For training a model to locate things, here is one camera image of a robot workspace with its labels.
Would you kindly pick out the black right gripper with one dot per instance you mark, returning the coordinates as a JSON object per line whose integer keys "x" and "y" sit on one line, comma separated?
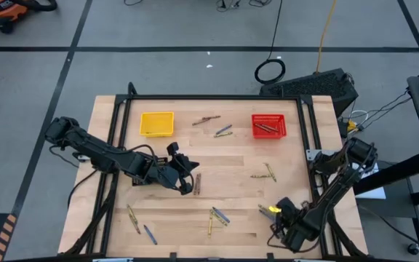
{"x": 298, "y": 233}

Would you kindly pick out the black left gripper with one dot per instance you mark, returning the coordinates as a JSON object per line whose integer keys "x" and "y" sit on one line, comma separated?
{"x": 166, "y": 174}

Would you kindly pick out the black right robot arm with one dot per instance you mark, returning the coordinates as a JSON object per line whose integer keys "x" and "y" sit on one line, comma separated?
{"x": 340, "y": 182}

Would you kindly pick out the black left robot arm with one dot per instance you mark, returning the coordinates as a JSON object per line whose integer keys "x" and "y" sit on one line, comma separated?
{"x": 93, "y": 149}

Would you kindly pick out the black plastic basket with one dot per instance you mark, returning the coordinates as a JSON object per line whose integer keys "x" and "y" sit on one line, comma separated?
{"x": 136, "y": 182}

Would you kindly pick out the yellow crayon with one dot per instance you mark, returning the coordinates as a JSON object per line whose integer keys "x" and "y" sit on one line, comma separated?
{"x": 210, "y": 227}

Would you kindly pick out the yellow plastic basket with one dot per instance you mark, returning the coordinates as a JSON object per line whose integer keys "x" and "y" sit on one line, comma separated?
{"x": 156, "y": 123}

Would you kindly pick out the red plastic basket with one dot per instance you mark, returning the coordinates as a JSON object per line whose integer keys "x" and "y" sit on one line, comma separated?
{"x": 280, "y": 125}

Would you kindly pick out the white paper sheet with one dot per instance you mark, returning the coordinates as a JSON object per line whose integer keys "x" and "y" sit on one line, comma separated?
{"x": 373, "y": 193}

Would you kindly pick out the yellow plug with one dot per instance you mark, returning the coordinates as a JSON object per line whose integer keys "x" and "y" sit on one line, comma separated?
{"x": 351, "y": 126}

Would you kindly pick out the black computer case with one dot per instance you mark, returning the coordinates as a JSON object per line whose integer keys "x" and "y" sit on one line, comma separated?
{"x": 311, "y": 85}

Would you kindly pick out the black caster wheel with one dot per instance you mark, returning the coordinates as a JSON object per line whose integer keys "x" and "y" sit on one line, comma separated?
{"x": 414, "y": 249}

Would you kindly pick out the black aluminium table frame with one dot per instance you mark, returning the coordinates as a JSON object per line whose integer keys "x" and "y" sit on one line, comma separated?
{"x": 213, "y": 97}

